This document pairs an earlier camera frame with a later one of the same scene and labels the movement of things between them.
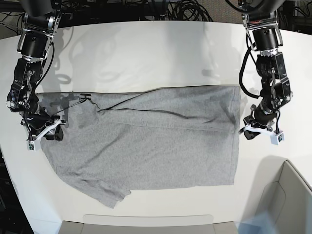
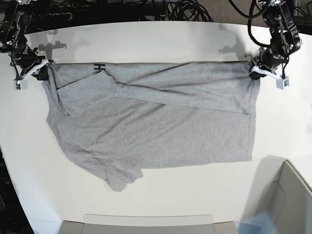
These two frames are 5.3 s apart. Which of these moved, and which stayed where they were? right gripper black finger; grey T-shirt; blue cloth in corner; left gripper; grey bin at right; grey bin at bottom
Moved: right gripper black finger; grey T-shirt; left gripper
Stayed: blue cloth in corner; grey bin at right; grey bin at bottom
